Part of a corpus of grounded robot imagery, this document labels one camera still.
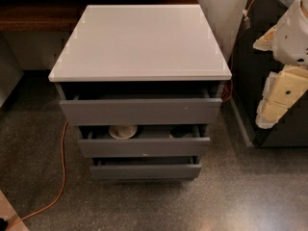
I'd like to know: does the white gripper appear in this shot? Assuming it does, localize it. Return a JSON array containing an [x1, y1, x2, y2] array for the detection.
[[253, 0, 308, 129]]

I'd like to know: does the grey drawer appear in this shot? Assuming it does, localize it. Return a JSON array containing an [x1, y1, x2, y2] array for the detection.
[[90, 156, 201, 180], [60, 86, 221, 126], [78, 125, 210, 158]]

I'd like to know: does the grey drawer cabinet white top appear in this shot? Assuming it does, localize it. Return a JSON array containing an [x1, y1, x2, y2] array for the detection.
[[47, 4, 233, 182]]

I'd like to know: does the grey bottom drawer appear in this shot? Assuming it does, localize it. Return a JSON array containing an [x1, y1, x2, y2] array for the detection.
[[90, 156, 201, 180]]

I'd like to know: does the grey top drawer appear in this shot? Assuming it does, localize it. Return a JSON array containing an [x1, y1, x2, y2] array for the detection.
[[60, 86, 221, 126]]

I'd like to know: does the black cabinet on right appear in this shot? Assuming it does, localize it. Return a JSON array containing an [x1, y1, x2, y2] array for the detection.
[[232, 0, 308, 147]]

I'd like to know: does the green yellow sponge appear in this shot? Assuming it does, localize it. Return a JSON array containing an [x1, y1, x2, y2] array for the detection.
[[169, 126, 193, 138]]

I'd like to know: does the white ceramic bowl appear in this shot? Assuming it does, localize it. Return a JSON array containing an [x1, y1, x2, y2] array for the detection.
[[109, 125, 138, 140]]

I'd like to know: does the dark wooden shelf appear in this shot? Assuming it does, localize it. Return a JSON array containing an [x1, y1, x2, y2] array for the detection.
[[0, 0, 198, 32]]

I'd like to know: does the light wooden board corner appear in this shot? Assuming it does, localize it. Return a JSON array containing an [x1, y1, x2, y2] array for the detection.
[[0, 191, 29, 231]]

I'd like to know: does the orange wall cable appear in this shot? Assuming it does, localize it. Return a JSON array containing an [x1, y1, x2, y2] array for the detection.
[[220, 0, 308, 103]]

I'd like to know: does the orange floor cable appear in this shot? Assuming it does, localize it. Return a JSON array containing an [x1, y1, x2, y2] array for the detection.
[[5, 120, 69, 231]]

